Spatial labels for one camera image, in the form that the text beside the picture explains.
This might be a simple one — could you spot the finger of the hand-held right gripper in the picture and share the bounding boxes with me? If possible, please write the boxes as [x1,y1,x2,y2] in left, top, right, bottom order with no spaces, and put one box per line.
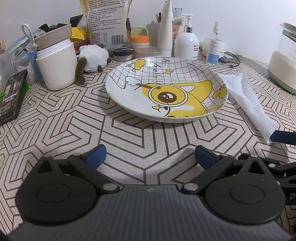
[270,130,296,146]
[258,158,296,181]

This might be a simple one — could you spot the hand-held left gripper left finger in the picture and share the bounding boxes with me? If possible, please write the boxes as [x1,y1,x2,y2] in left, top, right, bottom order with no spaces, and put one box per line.
[32,144,123,193]

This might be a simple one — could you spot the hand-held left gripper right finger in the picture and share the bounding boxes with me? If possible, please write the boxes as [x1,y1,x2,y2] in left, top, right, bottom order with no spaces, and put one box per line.
[181,146,270,194]

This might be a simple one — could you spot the white paper towel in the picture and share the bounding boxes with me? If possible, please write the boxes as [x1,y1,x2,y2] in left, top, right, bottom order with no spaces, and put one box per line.
[217,70,279,144]

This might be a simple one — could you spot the yellow cartoon ceramic plate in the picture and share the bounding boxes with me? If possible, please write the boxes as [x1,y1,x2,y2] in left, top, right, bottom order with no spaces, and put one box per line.
[106,56,229,123]

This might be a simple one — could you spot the translucent white container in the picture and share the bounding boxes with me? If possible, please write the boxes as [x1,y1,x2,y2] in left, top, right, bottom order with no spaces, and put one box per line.
[200,37,223,58]

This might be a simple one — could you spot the green round container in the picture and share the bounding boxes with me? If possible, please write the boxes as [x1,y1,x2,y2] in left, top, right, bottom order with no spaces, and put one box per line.
[131,25,148,36]

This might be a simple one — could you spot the geometric patterned tablecloth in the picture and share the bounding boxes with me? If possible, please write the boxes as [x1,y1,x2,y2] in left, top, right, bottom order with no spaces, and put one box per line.
[0,50,296,234]

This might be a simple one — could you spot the glass electric kettle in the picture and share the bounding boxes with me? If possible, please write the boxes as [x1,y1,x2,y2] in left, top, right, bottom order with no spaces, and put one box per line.
[268,22,296,94]

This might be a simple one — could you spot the grey charger device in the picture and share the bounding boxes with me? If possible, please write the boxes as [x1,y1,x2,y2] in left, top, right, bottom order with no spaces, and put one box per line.
[218,53,238,62]

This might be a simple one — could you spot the white plastic cup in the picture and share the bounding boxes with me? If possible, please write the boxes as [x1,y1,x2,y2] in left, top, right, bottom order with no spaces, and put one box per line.
[35,39,78,91]

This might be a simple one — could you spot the white and brown plush toy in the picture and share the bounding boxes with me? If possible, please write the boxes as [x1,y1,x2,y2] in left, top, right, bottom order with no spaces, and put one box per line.
[75,44,109,86]

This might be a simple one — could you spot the black smartphone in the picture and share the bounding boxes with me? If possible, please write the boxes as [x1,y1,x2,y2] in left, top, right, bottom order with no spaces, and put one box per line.
[0,69,28,126]

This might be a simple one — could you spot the clear spray bottle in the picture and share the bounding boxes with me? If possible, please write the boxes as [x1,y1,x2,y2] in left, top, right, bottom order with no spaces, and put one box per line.
[206,21,221,65]

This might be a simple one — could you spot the blue box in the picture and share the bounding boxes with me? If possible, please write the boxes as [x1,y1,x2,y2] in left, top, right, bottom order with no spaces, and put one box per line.
[27,49,45,82]

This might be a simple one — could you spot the white pump bottle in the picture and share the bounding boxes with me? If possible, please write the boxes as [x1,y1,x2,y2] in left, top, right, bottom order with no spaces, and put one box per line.
[174,14,200,61]

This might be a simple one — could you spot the orange snack packet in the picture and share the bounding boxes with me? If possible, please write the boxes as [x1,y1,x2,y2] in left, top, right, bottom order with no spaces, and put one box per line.
[75,38,91,47]

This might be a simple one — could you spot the pink compact case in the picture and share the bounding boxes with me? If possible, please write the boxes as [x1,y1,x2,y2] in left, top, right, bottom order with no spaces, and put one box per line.
[134,46,162,58]

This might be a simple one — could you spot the orange lid jar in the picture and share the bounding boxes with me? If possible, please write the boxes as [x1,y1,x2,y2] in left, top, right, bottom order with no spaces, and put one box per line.
[130,35,150,49]

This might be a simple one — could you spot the yellow snack packet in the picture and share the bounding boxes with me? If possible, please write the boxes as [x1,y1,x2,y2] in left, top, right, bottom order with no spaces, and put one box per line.
[70,27,88,42]

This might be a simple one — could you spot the clear plastic package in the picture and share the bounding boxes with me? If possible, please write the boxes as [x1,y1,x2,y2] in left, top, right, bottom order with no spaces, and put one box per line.
[0,35,37,86]

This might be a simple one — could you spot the white cosmetic tube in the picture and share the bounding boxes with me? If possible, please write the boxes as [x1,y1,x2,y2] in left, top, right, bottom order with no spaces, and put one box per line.
[157,0,174,57]

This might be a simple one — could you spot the large snack bag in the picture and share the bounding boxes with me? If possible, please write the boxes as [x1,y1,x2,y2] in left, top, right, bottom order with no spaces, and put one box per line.
[80,0,133,47]

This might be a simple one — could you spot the black hair brush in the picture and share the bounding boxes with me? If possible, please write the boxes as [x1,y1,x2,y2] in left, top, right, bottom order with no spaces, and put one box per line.
[38,22,70,32]

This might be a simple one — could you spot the black angular object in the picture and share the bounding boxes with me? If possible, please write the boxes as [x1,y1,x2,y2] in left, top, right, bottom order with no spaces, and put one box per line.
[69,14,84,28]

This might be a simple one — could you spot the black cable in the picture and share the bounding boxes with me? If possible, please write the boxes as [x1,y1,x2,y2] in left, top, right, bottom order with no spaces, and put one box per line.
[224,51,241,69]

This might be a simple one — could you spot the beige lid with loop strap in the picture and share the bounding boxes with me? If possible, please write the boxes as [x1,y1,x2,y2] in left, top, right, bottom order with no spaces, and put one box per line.
[21,24,72,50]

